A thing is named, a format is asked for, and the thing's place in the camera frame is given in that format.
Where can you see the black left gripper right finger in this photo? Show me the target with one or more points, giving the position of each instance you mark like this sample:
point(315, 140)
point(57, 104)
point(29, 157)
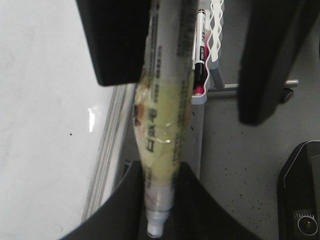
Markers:
point(276, 32)

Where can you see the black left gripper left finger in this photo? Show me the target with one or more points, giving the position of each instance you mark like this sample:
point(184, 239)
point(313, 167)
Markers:
point(116, 32)

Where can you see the white taped whiteboard marker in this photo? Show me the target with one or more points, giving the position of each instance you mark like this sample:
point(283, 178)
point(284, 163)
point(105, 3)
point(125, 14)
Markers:
point(162, 104)

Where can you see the white whiteboard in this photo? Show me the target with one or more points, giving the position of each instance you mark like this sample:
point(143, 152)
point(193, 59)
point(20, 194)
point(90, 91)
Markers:
point(52, 119)

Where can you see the black caster wheel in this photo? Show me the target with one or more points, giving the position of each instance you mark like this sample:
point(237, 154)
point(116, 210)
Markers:
point(286, 94)

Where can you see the black marker in tray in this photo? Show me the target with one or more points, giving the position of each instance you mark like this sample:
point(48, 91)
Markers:
point(199, 58)

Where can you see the red marker in tray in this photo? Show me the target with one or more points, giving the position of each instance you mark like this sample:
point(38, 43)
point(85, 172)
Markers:
point(198, 90)

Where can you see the black device on floor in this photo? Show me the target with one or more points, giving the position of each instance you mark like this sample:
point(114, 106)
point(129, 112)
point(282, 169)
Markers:
point(298, 194)

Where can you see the white wire marker tray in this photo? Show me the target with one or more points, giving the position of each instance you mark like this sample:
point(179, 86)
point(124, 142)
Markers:
point(214, 22)

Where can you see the aluminium whiteboard frame rail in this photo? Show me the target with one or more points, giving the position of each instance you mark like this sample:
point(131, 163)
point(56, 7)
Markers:
point(107, 171)

